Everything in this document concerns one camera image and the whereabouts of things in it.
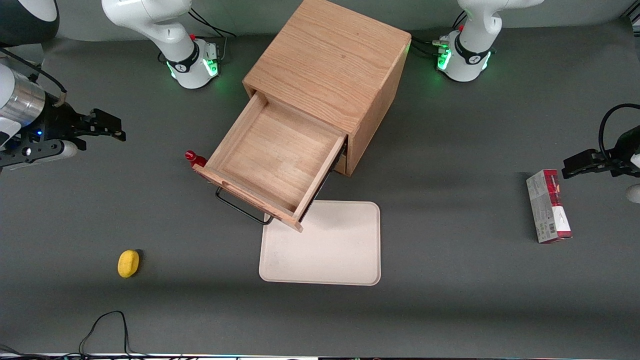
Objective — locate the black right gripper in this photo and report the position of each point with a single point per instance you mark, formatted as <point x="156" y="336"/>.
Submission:
<point x="56" y="121"/>

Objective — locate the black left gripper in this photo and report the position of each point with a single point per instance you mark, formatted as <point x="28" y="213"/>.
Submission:
<point x="624" y="146"/>

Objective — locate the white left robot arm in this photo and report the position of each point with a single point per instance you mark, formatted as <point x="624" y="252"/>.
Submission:
<point x="472" y="60"/>

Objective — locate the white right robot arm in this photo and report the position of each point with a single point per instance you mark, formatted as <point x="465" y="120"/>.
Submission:
<point x="150" y="15"/>

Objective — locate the wooden drawer cabinet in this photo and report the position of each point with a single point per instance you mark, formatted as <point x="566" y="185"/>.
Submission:
<point x="330" y="55"/>

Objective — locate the grey and red carton box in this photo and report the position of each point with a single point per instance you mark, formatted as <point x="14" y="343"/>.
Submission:
<point x="547" y="210"/>

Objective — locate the red cola bottle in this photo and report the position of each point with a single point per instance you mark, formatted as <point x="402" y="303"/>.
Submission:
<point x="195" y="159"/>

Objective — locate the yellow lemon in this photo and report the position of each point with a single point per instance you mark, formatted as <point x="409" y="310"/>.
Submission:
<point x="128" y="263"/>

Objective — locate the beige plastic tray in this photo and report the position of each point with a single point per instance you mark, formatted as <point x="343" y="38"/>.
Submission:
<point x="330" y="250"/>

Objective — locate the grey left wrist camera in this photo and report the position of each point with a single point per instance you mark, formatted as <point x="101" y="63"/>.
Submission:
<point x="635" y="193"/>

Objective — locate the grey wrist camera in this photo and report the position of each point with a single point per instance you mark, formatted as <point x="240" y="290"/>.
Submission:
<point x="635" y="193"/>
<point x="45" y="152"/>

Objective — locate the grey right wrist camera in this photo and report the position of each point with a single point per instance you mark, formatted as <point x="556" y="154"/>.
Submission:
<point x="45" y="152"/>

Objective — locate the black frame rail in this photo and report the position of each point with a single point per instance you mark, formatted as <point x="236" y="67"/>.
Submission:
<point x="631" y="16"/>

